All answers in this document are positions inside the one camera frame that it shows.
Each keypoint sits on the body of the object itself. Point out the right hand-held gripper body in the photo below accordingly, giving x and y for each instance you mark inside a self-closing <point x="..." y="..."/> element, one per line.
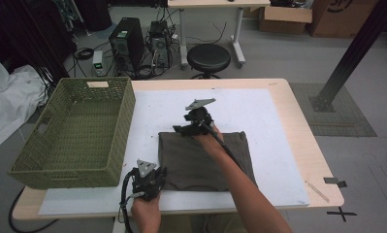
<point x="199" y="115"/>

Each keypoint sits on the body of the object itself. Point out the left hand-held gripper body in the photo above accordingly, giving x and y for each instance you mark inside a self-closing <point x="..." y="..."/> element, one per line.
<point x="145" y="184"/>

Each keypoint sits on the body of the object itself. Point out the grey-brown printed t-shirt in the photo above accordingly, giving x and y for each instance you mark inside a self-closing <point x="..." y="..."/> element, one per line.
<point x="187" y="165"/>

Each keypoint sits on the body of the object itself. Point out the green woven basket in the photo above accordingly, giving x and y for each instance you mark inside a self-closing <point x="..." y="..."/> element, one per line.
<point x="68" y="136"/>

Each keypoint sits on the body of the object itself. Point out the person's right hand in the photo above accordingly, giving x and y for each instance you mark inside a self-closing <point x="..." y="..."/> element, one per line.
<point x="210" y="142"/>

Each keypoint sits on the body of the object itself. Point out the person's left hand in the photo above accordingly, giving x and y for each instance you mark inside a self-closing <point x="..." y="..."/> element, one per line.
<point x="145" y="213"/>

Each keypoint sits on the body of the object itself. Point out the black round stool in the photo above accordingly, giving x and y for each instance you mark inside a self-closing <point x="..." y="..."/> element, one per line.
<point x="209" y="58"/>

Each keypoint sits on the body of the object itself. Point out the person's legs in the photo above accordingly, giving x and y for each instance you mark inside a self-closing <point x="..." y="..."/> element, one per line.
<point x="194" y="225"/>

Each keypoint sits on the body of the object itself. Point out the open grey computer tower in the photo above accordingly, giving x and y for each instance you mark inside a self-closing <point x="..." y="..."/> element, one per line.
<point x="159" y="42"/>

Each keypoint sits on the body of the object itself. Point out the light wooden table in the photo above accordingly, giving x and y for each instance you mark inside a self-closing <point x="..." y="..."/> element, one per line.
<point x="297" y="116"/>

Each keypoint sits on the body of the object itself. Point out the black computer tower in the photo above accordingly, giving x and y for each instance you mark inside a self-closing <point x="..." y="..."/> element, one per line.
<point x="128" y="42"/>

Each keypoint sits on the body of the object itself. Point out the white power unit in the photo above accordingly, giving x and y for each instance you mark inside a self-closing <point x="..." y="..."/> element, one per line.
<point x="98" y="63"/>

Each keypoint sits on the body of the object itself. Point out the white-legged desk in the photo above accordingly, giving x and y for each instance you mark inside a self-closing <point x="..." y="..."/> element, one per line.
<point x="213" y="3"/>

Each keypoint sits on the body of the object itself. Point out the small open cardboard box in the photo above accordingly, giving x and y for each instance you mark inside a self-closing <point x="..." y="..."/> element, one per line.
<point x="283" y="19"/>

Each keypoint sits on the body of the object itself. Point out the grey floor mat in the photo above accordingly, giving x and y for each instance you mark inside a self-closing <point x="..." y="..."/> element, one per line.
<point x="339" y="119"/>

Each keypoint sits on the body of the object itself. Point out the black tape piece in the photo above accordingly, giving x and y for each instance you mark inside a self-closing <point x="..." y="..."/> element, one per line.
<point x="331" y="180"/>

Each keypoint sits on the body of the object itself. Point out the white cloth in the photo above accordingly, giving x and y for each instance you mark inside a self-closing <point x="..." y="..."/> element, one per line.
<point x="10" y="100"/>

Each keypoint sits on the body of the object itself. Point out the large cardboard box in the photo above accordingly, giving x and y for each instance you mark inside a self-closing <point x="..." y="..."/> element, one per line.
<point x="339" y="19"/>

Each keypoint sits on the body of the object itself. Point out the dark curtain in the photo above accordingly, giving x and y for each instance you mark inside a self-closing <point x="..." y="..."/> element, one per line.
<point x="26" y="29"/>

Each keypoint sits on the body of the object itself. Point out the black metal post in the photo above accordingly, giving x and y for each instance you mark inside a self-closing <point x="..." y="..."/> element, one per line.
<point x="352" y="55"/>

